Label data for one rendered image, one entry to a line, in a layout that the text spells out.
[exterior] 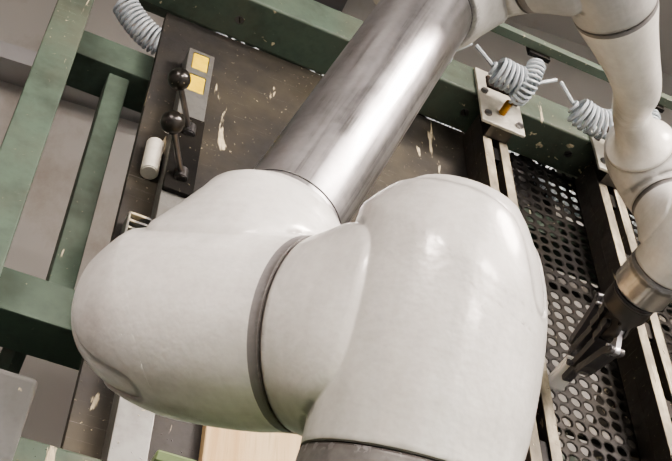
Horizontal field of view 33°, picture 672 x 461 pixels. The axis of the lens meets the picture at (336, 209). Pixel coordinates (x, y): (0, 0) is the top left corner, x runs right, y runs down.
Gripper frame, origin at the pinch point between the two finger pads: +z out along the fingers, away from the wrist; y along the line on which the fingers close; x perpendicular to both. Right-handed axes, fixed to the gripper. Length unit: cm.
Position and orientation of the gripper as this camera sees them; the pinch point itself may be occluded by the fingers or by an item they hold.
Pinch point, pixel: (564, 373)
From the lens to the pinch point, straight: 189.8
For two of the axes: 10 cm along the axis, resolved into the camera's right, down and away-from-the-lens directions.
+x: -9.0, -3.3, -2.7
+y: 0.1, -6.5, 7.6
